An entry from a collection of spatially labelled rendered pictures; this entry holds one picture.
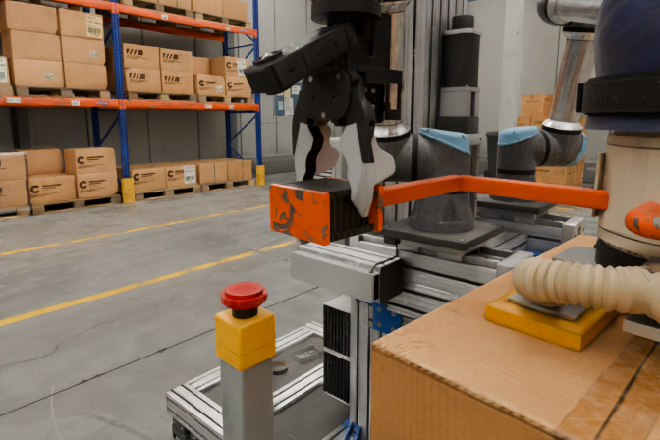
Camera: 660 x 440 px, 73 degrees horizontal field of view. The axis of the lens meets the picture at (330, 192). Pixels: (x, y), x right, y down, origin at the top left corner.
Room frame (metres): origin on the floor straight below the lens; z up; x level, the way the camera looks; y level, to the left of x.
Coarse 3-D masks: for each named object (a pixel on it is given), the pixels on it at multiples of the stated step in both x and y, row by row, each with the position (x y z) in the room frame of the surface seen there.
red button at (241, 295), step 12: (228, 288) 0.64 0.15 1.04; (240, 288) 0.64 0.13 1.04; (252, 288) 0.64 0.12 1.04; (264, 288) 0.66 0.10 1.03; (228, 300) 0.61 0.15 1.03; (240, 300) 0.61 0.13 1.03; (252, 300) 0.61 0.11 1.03; (264, 300) 0.63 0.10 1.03; (240, 312) 0.62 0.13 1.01; (252, 312) 0.63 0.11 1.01
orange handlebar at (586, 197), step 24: (384, 192) 0.51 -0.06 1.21; (408, 192) 0.54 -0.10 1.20; (432, 192) 0.58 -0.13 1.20; (480, 192) 0.60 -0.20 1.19; (504, 192) 0.58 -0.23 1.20; (528, 192) 0.55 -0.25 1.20; (552, 192) 0.53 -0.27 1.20; (576, 192) 0.51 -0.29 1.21; (600, 192) 0.50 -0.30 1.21; (648, 216) 0.38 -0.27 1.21
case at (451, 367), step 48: (576, 240) 0.79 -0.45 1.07; (480, 288) 0.56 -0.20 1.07; (384, 336) 0.43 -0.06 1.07; (432, 336) 0.43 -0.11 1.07; (480, 336) 0.43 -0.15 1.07; (528, 336) 0.43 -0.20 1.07; (624, 336) 0.43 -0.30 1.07; (384, 384) 0.41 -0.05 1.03; (432, 384) 0.37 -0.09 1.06; (480, 384) 0.35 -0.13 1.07; (528, 384) 0.35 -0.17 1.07; (576, 384) 0.35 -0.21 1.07; (624, 384) 0.35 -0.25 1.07; (384, 432) 0.41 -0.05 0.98; (432, 432) 0.37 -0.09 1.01; (480, 432) 0.33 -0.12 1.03; (528, 432) 0.31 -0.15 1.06; (576, 432) 0.29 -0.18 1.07; (624, 432) 0.29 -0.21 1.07
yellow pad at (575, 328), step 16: (496, 304) 0.47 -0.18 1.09; (512, 304) 0.47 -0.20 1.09; (528, 304) 0.46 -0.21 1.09; (496, 320) 0.46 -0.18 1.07; (512, 320) 0.45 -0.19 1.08; (528, 320) 0.43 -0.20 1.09; (544, 320) 0.43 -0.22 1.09; (560, 320) 0.43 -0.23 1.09; (576, 320) 0.43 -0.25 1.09; (592, 320) 0.43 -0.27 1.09; (608, 320) 0.45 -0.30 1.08; (544, 336) 0.42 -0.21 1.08; (560, 336) 0.41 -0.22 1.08; (576, 336) 0.40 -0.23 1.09; (592, 336) 0.42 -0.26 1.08
